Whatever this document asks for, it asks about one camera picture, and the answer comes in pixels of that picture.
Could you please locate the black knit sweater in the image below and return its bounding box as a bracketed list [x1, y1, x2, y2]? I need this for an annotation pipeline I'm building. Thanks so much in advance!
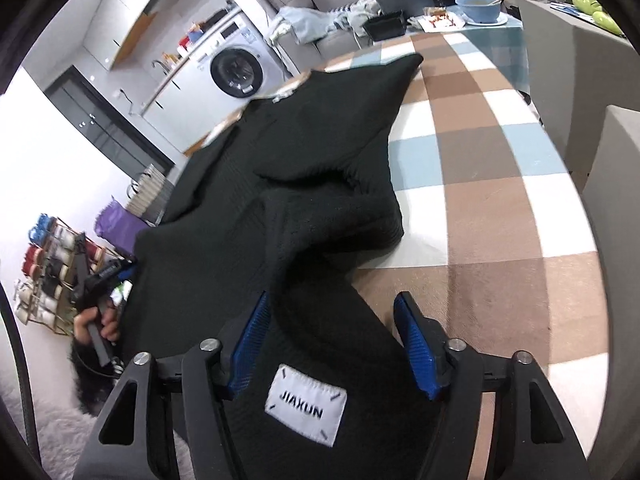
[122, 53, 439, 479]

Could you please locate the light blue clothes pile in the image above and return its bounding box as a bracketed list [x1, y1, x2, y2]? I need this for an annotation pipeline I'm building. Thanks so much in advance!
[265, 6, 352, 46]

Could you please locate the left hand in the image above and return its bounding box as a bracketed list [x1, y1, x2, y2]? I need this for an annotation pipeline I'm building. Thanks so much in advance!
[74, 301, 119, 346]

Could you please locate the shoe rack with shoes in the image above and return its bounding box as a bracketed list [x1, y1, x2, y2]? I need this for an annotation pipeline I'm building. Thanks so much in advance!
[13, 212, 109, 336]

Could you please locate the purple bag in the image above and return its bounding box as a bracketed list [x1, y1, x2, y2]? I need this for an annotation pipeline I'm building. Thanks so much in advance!
[93, 200, 150, 255]

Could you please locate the woven laundry basket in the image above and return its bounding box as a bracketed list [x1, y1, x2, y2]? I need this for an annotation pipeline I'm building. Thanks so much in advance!
[125, 164, 174, 224]

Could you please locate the checkered table cloth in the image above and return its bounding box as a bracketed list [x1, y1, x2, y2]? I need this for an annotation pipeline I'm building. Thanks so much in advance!
[169, 29, 612, 480]

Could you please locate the white washing machine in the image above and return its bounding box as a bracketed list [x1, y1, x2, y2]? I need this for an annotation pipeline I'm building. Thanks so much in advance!
[193, 11, 288, 116]

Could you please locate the grey sofa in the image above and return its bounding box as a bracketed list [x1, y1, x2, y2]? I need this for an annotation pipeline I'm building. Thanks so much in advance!
[266, 0, 509, 72]

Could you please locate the small black tray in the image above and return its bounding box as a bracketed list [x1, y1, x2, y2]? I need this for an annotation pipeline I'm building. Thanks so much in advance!
[363, 11, 407, 42]

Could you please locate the grey cabinet box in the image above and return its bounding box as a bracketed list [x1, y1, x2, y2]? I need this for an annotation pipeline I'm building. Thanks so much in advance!
[518, 0, 639, 190]

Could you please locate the blue bowl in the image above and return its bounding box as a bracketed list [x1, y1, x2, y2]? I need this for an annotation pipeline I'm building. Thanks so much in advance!
[456, 0, 502, 24]

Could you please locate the green plush toy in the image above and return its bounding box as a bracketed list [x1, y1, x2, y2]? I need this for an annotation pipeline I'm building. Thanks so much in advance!
[573, 0, 625, 37]

